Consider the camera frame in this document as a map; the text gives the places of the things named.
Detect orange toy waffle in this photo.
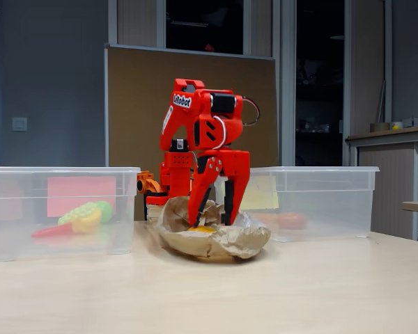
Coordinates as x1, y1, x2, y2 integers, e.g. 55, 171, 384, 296
253, 212, 279, 228

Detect brown toy donut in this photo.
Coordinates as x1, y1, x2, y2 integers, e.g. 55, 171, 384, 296
277, 212, 307, 230

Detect green toy apple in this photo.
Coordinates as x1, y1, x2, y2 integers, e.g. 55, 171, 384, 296
96, 200, 114, 223

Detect yellow toy banana bunch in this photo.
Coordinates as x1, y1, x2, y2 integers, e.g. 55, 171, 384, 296
71, 207, 102, 234

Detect light green toy grapes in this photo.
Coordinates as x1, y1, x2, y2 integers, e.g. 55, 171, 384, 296
57, 202, 100, 225

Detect red toy chili pepper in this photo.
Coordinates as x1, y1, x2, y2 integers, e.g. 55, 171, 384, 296
30, 222, 73, 239

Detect yellow-green paper label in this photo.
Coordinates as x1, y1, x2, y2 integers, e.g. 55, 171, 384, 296
241, 175, 279, 211

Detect clear plastic bin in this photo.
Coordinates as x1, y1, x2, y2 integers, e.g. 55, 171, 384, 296
211, 166, 380, 244
0, 166, 142, 262

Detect pink paper label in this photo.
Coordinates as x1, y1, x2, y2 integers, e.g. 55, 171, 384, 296
47, 176, 118, 218

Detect clear plastic film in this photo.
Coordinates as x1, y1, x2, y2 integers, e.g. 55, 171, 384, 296
237, 211, 268, 230

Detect wooden base block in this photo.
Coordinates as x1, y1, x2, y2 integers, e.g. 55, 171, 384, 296
146, 204, 167, 221

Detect crumpled brown paper bag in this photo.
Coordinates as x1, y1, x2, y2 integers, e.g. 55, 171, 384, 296
156, 195, 272, 260

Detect brown cork pin board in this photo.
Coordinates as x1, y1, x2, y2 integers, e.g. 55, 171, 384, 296
104, 43, 279, 221

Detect dark glass door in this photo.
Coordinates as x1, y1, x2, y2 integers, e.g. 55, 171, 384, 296
295, 0, 346, 167

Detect dark window pane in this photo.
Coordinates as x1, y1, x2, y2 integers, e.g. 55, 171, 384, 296
165, 0, 245, 56

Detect grey roller shutter cabinet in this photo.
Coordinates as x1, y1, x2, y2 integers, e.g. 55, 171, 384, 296
345, 124, 418, 241

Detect orange clamp with ring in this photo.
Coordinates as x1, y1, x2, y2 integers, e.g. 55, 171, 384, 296
137, 170, 164, 196

